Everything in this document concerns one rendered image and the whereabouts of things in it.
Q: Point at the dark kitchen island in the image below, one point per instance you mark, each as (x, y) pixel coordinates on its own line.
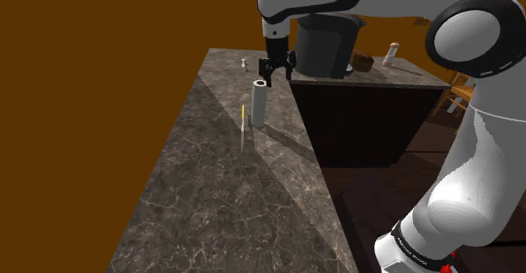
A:
(361, 124)

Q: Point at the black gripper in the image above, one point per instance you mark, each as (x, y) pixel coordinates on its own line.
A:
(276, 49)

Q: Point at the dark grey coffee machine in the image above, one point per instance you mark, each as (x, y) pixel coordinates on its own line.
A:
(322, 46)

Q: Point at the wooden chair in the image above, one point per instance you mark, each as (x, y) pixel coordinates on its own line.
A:
(457, 93)

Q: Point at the brown bread loaf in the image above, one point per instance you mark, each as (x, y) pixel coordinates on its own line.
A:
(363, 61)

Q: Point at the grey upright cylinder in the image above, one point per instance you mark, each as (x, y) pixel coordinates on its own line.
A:
(259, 104)

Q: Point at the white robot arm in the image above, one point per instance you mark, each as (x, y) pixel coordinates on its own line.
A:
(472, 173)

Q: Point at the small white figure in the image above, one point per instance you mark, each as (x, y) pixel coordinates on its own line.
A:
(244, 63)

